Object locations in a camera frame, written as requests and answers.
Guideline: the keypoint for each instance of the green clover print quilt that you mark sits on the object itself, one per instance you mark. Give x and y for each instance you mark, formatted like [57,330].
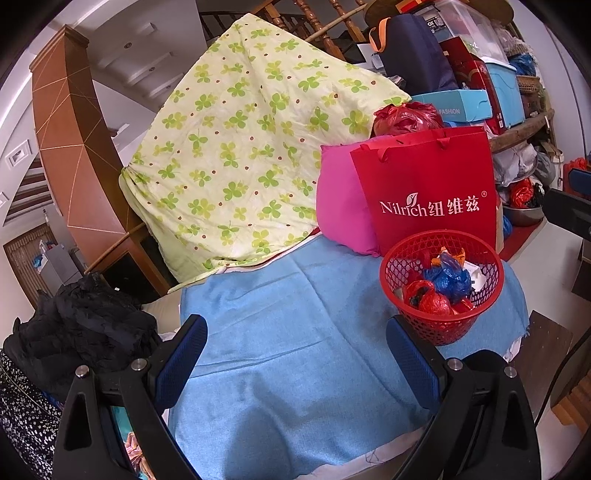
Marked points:
[231,138]

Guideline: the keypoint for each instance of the clear plastic storage box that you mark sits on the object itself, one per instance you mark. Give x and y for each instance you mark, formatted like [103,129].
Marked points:
[471,27]

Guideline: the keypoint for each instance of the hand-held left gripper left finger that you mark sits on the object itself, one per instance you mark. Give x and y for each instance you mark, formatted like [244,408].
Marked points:
[180,364]

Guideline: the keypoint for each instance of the red bag in bowl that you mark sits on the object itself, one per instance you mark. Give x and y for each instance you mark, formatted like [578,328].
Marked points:
[521,194]

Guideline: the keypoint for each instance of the brown wooden arch panel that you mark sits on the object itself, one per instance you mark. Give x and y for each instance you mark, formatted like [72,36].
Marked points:
[69,138]

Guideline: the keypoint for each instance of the wooden lattice door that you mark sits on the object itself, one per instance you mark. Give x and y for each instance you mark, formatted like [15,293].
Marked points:
[23,263]

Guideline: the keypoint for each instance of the red paper gift bag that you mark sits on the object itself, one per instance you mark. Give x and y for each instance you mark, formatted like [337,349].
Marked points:
[415,175]

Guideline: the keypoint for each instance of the teal cardboard box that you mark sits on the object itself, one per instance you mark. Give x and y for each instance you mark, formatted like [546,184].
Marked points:
[452,106]

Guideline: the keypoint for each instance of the red gift box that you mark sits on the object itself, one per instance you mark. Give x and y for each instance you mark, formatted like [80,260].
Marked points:
[475,78]

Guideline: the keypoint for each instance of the grey white bundled bags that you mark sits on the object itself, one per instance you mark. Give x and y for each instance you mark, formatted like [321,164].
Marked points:
[517,161]

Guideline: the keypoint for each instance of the beige cushion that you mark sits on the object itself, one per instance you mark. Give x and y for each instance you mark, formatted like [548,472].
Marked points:
[161,314]

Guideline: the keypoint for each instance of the bamboo pole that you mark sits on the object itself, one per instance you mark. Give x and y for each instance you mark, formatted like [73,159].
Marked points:
[332,23]

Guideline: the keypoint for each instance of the red plastic mesh basket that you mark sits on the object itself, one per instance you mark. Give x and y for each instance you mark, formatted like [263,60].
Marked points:
[443,334]

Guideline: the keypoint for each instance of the red bag on floor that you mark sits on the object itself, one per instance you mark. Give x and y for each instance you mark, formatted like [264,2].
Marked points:
[579,165]

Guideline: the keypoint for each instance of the dark wooden board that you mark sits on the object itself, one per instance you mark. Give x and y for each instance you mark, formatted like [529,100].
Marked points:
[545,341]

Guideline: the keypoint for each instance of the orange plastic wrapper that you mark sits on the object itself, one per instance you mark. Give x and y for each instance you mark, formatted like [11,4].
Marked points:
[455,256]

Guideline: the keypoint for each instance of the brown cardboard box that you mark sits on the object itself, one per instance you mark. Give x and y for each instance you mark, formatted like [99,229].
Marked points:
[499,226]

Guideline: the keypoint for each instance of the black white dotted cloth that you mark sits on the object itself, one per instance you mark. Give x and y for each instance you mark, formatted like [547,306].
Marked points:
[23,424]

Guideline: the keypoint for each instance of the wooden stair railing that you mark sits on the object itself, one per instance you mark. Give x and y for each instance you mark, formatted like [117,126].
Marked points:
[302,9]

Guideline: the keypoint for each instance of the blue plastic bag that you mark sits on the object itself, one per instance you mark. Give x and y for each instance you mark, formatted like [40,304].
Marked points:
[448,277]

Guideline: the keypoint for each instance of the blue bag on shelf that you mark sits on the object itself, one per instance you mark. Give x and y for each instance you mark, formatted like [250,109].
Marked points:
[524,64]

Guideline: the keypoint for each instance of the light blue storage bin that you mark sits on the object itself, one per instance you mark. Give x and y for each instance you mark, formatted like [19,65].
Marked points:
[505,92]

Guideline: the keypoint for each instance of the black ruffled cloth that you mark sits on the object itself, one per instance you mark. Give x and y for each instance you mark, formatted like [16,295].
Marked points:
[83,332]

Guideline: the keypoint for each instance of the grey appliance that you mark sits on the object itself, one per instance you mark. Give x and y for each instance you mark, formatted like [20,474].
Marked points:
[62,272]

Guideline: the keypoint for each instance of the dark wooden cabinet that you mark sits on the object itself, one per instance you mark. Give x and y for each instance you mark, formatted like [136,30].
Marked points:
[129,272]

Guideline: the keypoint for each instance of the metal bowl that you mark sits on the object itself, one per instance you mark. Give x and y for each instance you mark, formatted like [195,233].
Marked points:
[524,217]

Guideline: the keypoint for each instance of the navy backpack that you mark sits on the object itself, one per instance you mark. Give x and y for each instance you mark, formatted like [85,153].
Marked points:
[415,60]

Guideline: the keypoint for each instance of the wicker basket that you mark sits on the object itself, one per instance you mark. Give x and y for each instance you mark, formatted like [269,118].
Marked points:
[528,85]

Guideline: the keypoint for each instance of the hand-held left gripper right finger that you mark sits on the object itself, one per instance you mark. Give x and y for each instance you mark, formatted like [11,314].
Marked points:
[415,364]

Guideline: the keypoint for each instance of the red plastic bag with knot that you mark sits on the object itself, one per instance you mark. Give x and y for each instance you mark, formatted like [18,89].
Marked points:
[406,117]

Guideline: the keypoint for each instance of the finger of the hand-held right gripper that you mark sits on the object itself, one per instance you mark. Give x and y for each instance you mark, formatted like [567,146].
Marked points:
[581,181]

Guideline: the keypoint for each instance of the wooden shelf board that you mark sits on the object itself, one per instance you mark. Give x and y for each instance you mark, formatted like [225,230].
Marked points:
[521,131]

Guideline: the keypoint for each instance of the white plastic bag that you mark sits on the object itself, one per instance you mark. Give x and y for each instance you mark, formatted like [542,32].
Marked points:
[475,277]

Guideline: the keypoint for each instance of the light blue cloth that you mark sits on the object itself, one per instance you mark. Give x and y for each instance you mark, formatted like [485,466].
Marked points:
[286,346]

